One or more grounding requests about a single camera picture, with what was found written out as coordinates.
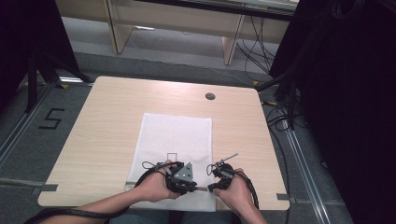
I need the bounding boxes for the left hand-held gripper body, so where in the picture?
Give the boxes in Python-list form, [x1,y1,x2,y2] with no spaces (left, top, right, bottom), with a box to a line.
[164,161,199,196]

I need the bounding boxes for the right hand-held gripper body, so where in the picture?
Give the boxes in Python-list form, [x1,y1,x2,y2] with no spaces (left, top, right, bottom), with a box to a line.
[205,152,241,189]

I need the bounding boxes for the white cloth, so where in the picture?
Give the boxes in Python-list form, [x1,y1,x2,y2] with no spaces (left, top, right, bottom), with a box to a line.
[124,112,218,213]

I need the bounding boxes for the person's right hand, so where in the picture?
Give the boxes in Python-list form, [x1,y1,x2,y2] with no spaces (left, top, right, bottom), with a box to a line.
[212,167,250,213]

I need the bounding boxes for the person's left hand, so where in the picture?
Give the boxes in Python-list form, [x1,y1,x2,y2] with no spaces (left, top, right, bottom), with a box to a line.
[134,160,182,203]

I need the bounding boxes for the person's legs in jeans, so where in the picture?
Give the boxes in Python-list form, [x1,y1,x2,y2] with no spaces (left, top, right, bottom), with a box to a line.
[108,209,241,224]

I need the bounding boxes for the grey tape strip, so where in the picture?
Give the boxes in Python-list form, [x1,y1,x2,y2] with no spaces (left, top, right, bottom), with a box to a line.
[31,183,60,196]
[276,192,297,205]

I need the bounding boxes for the black metal stand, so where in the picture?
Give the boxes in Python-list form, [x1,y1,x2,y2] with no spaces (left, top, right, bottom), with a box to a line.
[256,70,297,131]
[23,51,93,114]

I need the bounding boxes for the black curtain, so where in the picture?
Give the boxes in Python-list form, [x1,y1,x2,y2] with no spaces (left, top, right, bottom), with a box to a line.
[0,0,81,110]
[268,0,396,224]

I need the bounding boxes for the light wooden desk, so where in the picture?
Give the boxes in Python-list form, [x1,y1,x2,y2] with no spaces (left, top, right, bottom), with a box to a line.
[55,0,301,66]

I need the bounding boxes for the right hand-held gripper black cable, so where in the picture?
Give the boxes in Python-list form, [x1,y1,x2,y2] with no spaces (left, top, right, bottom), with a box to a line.
[205,162,261,211]

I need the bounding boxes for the hand-held gripper black cable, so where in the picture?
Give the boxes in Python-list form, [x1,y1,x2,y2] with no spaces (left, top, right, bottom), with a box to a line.
[23,160,185,224]
[205,162,261,211]

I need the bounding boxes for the black floor cables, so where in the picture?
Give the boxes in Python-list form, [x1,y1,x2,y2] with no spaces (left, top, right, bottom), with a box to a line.
[261,98,295,224]

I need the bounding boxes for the metal floor rail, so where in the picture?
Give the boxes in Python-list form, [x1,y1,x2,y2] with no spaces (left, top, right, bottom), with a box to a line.
[0,83,57,170]
[281,119,332,224]

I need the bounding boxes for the left hand-held gripper black cable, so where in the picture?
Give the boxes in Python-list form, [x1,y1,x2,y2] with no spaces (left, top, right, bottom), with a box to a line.
[23,160,185,224]

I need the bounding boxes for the hanging black desk cables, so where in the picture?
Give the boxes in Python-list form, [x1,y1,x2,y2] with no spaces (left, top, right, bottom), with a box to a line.
[235,15,278,84]

